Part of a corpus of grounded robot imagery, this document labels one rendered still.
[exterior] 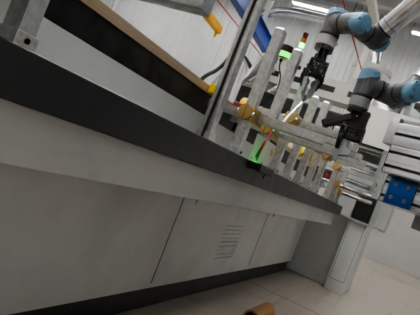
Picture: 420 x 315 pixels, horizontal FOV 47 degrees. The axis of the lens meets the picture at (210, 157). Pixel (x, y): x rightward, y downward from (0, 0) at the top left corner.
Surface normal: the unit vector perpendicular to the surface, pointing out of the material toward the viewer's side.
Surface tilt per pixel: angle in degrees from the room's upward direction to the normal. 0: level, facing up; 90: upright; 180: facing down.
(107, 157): 90
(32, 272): 90
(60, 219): 90
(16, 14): 90
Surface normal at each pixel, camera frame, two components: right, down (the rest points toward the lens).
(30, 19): 0.85, 0.33
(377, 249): -0.30, -0.13
